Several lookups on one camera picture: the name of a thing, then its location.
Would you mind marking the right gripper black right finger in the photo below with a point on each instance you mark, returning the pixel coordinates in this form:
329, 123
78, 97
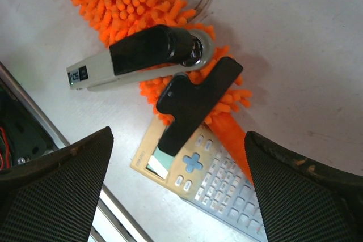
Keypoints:
300, 198

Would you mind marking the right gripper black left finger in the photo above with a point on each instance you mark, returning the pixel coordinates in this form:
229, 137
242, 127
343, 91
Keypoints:
54, 197

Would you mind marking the orange microfiber duster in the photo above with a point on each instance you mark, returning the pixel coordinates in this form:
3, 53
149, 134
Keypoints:
117, 19

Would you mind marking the gold scientific calculator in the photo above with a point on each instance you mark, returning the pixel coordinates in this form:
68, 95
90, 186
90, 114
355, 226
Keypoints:
204, 175

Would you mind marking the black plastic clip piece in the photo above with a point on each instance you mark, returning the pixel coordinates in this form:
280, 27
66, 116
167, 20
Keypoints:
190, 103

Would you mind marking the grey and black stapler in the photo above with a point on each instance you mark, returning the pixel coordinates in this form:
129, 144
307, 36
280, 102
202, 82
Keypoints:
158, 51

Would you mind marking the aluminium front rail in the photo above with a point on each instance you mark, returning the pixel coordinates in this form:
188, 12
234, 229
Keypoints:
111, 222

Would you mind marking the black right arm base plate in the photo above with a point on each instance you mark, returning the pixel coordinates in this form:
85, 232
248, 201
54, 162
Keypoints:
22, 137

